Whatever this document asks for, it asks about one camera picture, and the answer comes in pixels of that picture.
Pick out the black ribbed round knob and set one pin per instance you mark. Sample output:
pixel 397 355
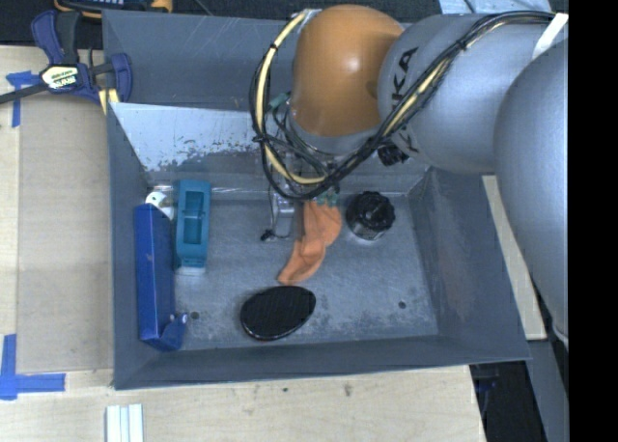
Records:
pixel 371 215

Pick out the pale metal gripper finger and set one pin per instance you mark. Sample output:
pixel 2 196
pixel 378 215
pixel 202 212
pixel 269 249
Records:
pixel 275 213
pixel 288 218

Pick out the black cylinder on white bracket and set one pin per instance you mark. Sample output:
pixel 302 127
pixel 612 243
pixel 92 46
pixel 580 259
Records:
pixel 393 154

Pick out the long blue box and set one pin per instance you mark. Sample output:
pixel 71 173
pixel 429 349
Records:
pixel 153 276

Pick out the teal plastic holder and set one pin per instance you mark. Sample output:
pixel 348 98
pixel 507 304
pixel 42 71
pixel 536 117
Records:
pixel 193 232

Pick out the small white plastic piece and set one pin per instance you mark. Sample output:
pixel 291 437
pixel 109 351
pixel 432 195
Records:
pixel 159 200

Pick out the black oval pad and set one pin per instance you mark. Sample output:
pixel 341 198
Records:
pixel 277 312

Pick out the orange cloth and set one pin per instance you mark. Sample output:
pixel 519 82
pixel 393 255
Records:
pixel 316 237

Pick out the grey metal bin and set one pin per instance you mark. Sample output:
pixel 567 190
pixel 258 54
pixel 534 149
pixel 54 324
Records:
pixel 367 285

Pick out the pale wood board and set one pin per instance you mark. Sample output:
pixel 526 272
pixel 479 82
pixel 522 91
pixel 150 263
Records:
pixel 63 237

